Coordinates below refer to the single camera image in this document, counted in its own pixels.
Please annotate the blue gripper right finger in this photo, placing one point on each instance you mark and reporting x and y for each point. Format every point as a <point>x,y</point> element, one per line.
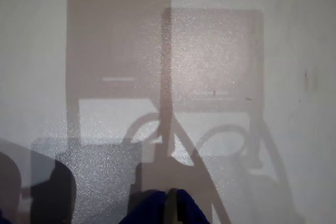
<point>186,208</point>

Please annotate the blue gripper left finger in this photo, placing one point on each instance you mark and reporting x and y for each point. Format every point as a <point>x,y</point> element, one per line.
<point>149,208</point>

